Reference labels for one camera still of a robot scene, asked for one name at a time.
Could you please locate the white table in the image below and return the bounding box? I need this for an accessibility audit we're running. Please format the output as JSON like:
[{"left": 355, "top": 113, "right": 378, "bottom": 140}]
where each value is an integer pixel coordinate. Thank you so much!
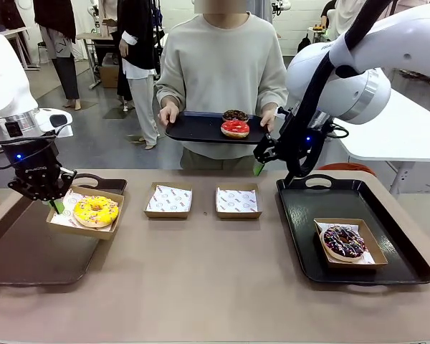
[{"left": 335, "top": 89, "right": 430, "bottom": 196}]

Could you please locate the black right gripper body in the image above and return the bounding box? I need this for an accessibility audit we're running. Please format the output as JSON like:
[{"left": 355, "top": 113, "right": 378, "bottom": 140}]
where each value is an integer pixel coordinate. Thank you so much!
[{"left": 274, "top": 103, "right": 323, "bottom": 166}]

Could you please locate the chocolate donut with rainbow sprinkles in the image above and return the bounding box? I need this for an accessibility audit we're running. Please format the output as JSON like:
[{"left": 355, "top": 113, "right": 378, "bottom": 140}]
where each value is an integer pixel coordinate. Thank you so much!
[{"left": 320, "top": 224, "right": 366, "bottom": 262}]

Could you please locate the person in black jacket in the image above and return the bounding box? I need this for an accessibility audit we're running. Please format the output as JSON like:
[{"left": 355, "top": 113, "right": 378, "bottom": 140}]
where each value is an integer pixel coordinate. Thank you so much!
[{"left": 34, "top": 0, "right": 82, "bottom": 111}]

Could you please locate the chocolate donut with orange bits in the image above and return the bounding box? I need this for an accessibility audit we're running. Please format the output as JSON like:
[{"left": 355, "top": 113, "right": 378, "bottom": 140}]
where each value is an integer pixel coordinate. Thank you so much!
[{"left": 221, "top": 109, "right": 250, "bottom": 123}]

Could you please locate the person's right forearm beige sleeve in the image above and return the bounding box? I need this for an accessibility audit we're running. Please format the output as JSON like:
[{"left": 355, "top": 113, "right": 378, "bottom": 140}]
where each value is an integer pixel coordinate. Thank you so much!
[{"left": 156, "top": 70, "right": 187, "bottom": 108}]

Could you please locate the black backpack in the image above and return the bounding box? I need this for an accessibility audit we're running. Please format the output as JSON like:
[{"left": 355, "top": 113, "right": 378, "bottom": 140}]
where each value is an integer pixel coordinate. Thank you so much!
[{"left": 297, "top": 34, "right": 313, "bottom": 54}]

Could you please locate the red glazed donut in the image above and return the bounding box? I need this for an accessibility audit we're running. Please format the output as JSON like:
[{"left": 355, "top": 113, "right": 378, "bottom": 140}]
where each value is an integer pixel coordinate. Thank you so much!
[{"left": 220, "top": 120, "right": 251, "bottom": 140}]

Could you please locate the black rectangular tray with handles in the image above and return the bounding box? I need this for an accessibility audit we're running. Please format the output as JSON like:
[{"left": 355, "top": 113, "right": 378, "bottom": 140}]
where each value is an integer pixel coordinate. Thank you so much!
[{"left": 275, "top": 174, "right": 430, "bottom": 287}]

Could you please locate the person in beige sweater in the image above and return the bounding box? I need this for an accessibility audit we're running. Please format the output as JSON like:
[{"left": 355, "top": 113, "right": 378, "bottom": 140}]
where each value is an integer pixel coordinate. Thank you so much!
[{"left": 156, "top": 0, "right": 290, "bottom": 171}]

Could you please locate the person in white coat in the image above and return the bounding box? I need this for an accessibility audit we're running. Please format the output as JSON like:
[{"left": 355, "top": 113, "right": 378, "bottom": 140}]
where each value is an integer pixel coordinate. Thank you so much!
[{"left": 335, "top": 0, "right": 363, "bottom": 36}]

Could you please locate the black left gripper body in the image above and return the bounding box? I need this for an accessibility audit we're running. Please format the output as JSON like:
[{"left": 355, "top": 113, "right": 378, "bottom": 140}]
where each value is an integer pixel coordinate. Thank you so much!
[{"left": 1, "top": 137, "right": 64, "bottom": 182}]

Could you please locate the brown kraft paper box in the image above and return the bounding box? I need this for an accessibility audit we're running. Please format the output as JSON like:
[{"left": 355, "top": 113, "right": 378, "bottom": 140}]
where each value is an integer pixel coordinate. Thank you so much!
[
  {"left": 46, "top": 185, "right": 125, "bottom": 241},
  {"left": 314, "top": 217, "right": 388, "bottom": 269},
  {"left": 216, "top": 183, "right": 263, "bottom": 220},
  {"left": 144, "top": 181, "right": 194, "bottom": 219}
]

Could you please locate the orange chair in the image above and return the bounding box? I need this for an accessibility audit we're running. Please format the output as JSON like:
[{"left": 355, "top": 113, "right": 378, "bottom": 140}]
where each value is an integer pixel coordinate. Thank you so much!
[{"left": 317, "top": 162, "right": 376, "bottom": 176}]

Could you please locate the thin black cable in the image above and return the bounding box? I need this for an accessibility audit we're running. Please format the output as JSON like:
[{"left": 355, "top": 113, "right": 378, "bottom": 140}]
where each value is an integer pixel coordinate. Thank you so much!
[{"left": 0, "top": 133, "right": 58, "bottom": 169}]

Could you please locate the person's left forearm beige sleeve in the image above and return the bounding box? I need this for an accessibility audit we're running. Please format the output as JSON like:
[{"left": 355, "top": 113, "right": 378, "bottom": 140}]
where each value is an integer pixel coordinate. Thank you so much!
[{"left": 256, "top": 70, "right": 290, "bottom": 113}]

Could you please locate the cardboard carton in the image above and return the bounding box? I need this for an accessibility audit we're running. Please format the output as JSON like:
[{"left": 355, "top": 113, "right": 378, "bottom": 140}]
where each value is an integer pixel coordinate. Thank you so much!
[{"left": 99, "top": 63, "right": 120, "bottom": 89}]

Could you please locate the grey floor mat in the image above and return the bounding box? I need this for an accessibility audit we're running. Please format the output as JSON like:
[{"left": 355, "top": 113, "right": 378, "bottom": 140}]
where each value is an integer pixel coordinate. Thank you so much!
[{"left": 102, "top": 105, "right": 137, "bottom": 120}]

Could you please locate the white smiley print paper liner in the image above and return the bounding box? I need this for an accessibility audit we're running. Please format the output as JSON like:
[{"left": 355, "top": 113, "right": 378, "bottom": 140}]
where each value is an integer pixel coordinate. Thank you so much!
[
  {"left": 217, "top": 188, "right": 259, "bottom": 213},
  {"left": 146, "top": 184, "right": 193, "bottom": 213},
  {"left": 315, "top": 221, "right": 377, "bottom": 264},
  {"left": 52, "top": 188, "right": 94, "bottom": 229}
]

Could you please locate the black cable conduit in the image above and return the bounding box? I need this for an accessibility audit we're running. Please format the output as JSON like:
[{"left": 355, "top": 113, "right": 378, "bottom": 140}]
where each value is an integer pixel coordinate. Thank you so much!
[{"left": 285, "top": 0, "right": 393, "bottom": 187}]

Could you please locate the yellow sprinkled donut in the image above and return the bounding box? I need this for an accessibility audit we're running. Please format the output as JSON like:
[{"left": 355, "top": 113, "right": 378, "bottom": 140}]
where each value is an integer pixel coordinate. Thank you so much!
[{"left": 73, "top": 195, "right": 120, "bottom": 229}]

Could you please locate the dark brown tray with handles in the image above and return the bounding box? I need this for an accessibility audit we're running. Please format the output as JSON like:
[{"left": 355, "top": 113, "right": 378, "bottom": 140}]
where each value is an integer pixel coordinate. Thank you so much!
[{"left": 0, "top": 173, "right": 128, "bottom": 286}]

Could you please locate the person's right hand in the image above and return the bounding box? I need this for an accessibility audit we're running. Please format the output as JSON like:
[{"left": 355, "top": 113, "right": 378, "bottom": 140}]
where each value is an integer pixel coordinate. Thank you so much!
[{"left": 158, "top": 105, "right": 182, "bottom": 127}]

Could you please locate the wooden desk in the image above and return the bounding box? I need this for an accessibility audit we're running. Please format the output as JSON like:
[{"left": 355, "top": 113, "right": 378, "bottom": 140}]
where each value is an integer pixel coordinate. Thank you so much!
[{"left": 75, "top": 31, "right": 113, "bottom": 90}]

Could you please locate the person in black cardigan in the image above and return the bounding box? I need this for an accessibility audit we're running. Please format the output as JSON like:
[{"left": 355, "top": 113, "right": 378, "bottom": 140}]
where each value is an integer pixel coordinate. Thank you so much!
[{"left": 117, "top": 0, "right": 163, "bottom": 151}]

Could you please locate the person's left hand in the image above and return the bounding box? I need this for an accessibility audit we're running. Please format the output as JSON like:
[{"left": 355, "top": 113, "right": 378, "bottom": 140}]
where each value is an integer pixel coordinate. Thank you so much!
[{"left": 259, "top": 109, "right": 279, "bottom": 134}]

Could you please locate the black serving tray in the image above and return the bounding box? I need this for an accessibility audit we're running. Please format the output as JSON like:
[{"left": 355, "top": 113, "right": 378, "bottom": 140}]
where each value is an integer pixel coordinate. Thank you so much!
[{"left": 164, "top": 110, "right": 273, "bottom": 145}]

